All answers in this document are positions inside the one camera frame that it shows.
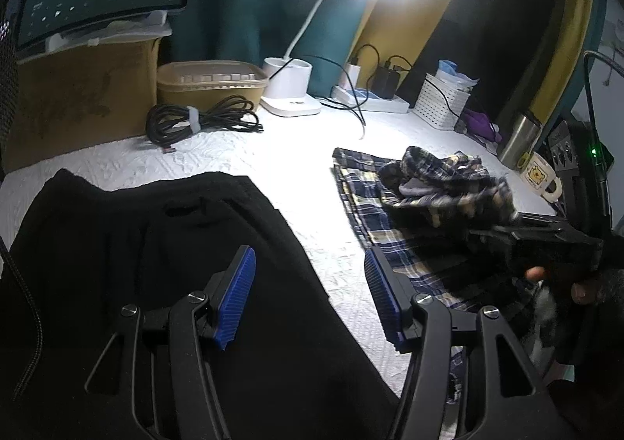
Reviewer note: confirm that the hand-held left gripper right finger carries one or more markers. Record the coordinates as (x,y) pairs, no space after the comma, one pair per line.
(382,293)

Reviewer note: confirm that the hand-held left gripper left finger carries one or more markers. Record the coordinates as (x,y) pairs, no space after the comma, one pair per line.
(236,303)

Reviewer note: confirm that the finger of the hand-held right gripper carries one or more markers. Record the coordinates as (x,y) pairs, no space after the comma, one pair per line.
(536,242)

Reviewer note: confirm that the plaid pants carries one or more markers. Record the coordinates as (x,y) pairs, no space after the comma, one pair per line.
(429,186)

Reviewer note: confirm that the black pants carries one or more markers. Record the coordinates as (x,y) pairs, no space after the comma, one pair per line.
(146,235)

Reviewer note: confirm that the person's right hand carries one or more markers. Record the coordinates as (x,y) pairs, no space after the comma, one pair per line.
(582,293)

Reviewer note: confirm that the white mug with yellow print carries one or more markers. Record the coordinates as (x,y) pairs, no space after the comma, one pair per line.
(536,176)

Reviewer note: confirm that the steel tumbler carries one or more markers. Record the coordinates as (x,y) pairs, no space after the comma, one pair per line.
(516,142)

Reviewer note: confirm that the purple cloth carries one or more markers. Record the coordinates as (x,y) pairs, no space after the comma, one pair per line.
(475,120)

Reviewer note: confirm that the teal curtain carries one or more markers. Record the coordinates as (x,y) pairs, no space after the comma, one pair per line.
(243,6)
(592,45)

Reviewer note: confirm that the yellow curtain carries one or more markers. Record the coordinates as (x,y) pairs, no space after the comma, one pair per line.
(390,25)
(570,30)

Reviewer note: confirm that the white textured table cover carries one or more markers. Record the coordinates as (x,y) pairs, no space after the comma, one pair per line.
(302,162)

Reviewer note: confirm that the white woven basket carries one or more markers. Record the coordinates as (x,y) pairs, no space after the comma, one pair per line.
(436,103)

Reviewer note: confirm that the blue face masks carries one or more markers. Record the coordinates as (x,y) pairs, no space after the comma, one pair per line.
(451,72)

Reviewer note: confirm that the dark window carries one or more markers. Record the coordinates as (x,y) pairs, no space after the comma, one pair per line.
(487,30)

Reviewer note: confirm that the white power strip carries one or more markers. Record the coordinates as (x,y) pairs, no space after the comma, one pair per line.
(385,104)

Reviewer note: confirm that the black charger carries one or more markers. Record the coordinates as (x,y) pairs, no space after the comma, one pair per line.
(385,84)

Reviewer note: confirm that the beige lidded food container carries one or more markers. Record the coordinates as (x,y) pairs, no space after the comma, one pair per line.
(209,89)

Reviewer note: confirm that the white charger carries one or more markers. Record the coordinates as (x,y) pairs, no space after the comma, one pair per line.
(353,76)

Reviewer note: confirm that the white desk lamp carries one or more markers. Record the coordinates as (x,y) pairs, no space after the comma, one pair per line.
(287,84)

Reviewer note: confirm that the cardboard box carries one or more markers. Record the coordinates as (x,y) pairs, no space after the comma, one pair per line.
(73,103)

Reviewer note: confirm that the white tablet stand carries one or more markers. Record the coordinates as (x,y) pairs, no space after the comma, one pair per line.
(122,30)

